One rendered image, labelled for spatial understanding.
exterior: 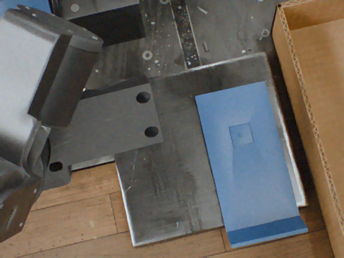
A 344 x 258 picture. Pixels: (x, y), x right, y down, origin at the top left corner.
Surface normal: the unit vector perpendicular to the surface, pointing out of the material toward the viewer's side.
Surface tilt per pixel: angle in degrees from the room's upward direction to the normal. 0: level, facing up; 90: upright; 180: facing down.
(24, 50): 23
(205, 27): 0
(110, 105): 31
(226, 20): 0
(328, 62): 0
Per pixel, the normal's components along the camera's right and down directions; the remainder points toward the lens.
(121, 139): 0.12, 0.25
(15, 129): -0.22, 0.10
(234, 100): -0.05, -0.25
